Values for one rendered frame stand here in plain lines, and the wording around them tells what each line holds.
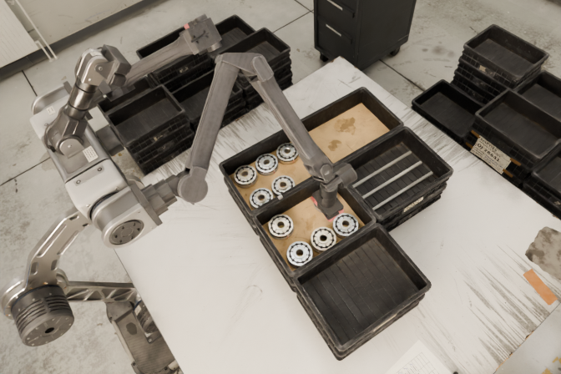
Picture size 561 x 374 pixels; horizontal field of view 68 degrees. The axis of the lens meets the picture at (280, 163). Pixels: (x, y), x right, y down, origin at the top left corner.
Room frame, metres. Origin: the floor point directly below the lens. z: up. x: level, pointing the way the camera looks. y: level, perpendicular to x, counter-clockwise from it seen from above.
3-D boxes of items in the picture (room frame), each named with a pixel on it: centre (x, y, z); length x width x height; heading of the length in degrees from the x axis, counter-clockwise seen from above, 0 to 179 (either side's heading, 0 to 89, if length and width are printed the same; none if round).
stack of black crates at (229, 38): (2.49, 0.27, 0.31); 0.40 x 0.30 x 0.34; 121
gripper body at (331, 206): (0.67, -0.14, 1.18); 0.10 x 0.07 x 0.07; 25
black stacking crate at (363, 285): (0.46, -0.22, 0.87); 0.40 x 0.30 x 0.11; 115
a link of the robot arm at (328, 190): (0.68, -0.15, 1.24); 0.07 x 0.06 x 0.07; 119
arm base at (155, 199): (0.60, 0.34, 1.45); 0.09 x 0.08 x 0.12; 30
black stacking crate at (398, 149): (0.90, -0.46, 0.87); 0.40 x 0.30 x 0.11; 115
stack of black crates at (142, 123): (1.74, 0.76, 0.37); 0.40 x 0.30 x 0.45; 120
